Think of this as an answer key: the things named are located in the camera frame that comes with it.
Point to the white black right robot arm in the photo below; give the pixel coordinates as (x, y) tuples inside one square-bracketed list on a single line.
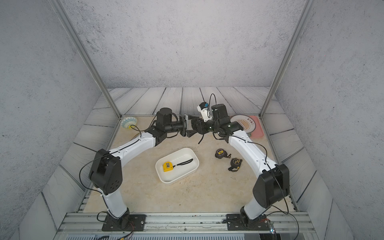
[(272, 183)]

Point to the aluminium frame post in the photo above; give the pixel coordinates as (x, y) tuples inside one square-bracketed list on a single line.
[(69, 28), (305, 15)]

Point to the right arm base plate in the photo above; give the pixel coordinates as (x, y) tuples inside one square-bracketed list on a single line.
[(238, 222)]

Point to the aluminium front rail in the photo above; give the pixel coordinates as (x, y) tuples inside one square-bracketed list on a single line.
[(187, 226)]

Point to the right aluminium frame post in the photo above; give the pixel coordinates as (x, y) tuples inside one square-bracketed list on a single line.
[(305, 15)]

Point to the black yellow tape measure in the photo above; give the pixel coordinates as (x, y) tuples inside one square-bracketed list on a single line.
[(221, 153)]

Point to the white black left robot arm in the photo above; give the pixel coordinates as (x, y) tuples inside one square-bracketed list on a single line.
[(106, 170)]

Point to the round black tape measure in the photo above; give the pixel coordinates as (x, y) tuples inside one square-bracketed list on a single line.
[(235, 164)]

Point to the white plastic storage box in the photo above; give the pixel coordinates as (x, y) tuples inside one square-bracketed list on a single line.
[(185, 161)]

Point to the white orange patterned plate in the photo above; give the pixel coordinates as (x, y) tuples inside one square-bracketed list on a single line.
[(248, 124)]

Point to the pink tray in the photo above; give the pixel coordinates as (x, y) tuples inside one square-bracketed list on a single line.
[(258, 132)]

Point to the left aluminium frame post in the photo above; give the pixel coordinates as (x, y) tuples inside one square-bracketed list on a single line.
[(69, 28)]

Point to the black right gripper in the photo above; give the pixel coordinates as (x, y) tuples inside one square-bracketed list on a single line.
[(201, 129)]

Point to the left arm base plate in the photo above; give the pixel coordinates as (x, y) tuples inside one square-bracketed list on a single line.
[(127, 223)]

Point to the patterned ceramic bowl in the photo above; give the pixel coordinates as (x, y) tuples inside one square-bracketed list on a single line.
[(128, 122)]

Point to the large black tape measure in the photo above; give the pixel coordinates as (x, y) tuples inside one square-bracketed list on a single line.
[(199, 126)]

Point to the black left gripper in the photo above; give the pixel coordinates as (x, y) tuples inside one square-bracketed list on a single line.
[(183, 124)]

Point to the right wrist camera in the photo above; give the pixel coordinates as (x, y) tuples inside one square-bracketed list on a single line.
[(205, 111)]

